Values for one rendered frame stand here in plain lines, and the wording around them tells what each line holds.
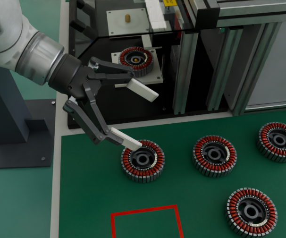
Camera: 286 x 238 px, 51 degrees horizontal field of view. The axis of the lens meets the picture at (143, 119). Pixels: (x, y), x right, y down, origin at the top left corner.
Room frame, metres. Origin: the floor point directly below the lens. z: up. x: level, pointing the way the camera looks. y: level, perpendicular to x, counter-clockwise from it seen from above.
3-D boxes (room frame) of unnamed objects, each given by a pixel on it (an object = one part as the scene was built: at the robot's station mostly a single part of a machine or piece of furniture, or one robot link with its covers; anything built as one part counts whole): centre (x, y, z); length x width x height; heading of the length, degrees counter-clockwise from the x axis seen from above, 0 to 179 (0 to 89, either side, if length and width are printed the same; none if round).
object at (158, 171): (0.38, 0.00, 0.77); 0.11 x 0.11 x 0.04
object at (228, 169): (0.40, -0.19, 0.77); 0.11 x 0.11 x 0.04
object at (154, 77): (0.72, 0.02, 0.78); 0.15 x 0.15 x 0.01; 8
